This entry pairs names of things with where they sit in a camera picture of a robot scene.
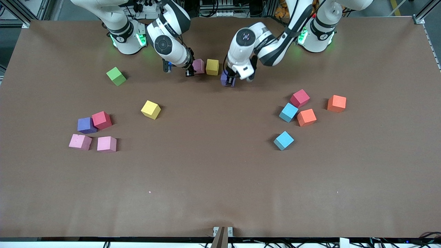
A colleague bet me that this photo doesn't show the purple foam block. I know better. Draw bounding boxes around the purple foam block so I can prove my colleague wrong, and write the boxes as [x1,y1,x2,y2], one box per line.
[220,70,238,87]
[77,117,98,134]

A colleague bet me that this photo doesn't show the yellow foam block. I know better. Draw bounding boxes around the yellow foam block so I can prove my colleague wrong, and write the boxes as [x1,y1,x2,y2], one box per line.
[141,100,161,120]
[206,59,219,76]

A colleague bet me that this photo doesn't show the blue foam block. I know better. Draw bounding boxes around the blue foam block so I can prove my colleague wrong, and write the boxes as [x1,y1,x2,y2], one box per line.
[279,103,299,123]
[274,131,295,151]

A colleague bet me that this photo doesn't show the white electrical device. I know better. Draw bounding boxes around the white electrical device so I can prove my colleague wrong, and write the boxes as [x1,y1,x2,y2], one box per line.
[200,0,235,18]

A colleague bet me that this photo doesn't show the white power strip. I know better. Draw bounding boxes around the white power strip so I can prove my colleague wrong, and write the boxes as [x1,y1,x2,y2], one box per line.
[127,0,162,19]

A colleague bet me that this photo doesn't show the red foam block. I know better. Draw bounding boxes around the red foam block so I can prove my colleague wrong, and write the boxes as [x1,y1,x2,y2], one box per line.
[92,111,113,130]
[290,89,310,108]

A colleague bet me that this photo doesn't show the green foam block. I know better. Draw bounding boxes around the green foam block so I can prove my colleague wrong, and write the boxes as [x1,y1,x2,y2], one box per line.
[106,66,127,86]

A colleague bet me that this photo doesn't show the orange foam block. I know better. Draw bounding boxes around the orange foam block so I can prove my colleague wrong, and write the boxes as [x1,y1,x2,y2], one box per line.
[327,95,347,113]
[297,108,317,127]

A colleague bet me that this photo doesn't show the bag of orange items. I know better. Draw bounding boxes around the bag of orange items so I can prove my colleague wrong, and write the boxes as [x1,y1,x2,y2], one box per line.
[275,0,291,18]

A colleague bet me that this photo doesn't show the brown pole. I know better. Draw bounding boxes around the brown pole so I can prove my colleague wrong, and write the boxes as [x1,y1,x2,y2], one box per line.
[210,226,228,248]

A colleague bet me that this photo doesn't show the white metal bracket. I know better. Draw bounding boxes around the white metal bracket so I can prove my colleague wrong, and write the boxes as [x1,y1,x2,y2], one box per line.
[213,226,233,237]

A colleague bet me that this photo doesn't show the aluminium table side rail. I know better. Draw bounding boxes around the aluminium table side rail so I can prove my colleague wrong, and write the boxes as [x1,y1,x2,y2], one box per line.
[423,25,441,71]

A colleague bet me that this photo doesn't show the aluminium frame profile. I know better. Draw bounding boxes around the aluminium frame profile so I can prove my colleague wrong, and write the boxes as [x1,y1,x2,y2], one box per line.
[415,0,441,21]

